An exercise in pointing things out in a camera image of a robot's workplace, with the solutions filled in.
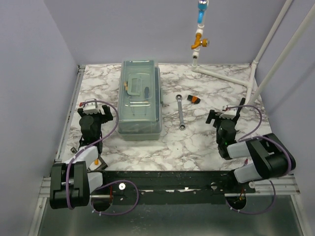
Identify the green tool box clear lid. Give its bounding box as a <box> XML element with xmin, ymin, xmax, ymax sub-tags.
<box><xmin>118</xmin><ymin>60</ymin><xmax>162</xmax><ymax>141</ymax></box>

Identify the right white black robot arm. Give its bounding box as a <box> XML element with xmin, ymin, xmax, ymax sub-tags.
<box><xmin>206</xmin><ymin>106</ymin><xmax>296</xmax><ymax>193</ymax></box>

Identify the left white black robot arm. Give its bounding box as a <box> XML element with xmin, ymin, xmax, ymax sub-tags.
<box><xmin>49</xmin><ymin>100</ymin><xmax>119</xmax><ymax>209</ymax></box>

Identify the orange black brush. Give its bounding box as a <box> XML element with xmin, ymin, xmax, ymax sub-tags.
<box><xmin>187</xmin><ymin>95</ymin><xmax>201</xmax><ymax>104</ymax></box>

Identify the silver ratchet wrench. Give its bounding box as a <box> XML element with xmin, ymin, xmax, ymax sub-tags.
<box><xmin>176</xmin><ymin>94</ymin><xmax>186</xmax><ymax>130</ymax></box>

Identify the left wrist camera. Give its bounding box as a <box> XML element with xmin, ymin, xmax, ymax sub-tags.
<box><xmin>83</xmin><ymin>98</ymin><xmax>99</xmax><ymax>115</ymax></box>

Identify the white pvc pipe frame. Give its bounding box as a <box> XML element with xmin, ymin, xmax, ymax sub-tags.
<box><xmin>191</xmin><ymin>0</ymin><xmax>315</xmax><ymax>105</ymax></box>

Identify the black mounting rail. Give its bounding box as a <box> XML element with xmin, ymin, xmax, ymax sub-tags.
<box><xmin>92</xmin><ymin>171</ymin><xmax>260</xmax><ymax>210</ymax></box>

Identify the aluminium rail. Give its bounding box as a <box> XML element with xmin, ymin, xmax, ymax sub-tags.
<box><xmin>245</xmin><ymin>175</ymin><xmax>300</xmax><ymax>196</ymax></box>

